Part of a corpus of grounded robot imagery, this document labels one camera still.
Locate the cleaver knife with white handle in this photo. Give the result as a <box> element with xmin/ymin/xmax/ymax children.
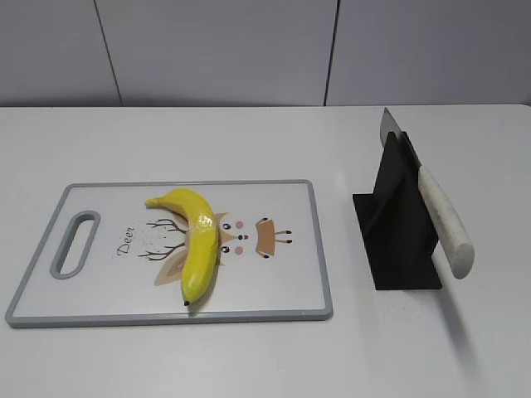
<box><xmin>379</xmin><ymin>107</ymin><xmax>475</xmax><ymax>279</ymax></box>

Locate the black knife stand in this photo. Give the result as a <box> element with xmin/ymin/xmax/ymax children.
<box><xmin>353</xmin><ymin>132</ymin><xmax>442</xmax><ymax>290</ymax></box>

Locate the white grey deer cutting board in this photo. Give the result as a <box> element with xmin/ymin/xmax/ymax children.
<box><xmin>5</xmin><ymin>179</ymin><xmax>333</xmax><ymax>328</ymax></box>

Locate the yellow plastic banana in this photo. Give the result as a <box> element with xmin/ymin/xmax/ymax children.
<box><xmin>145</xmin><ymin>188</ymin><xmax>219</xmax><ymax>306</ymax></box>

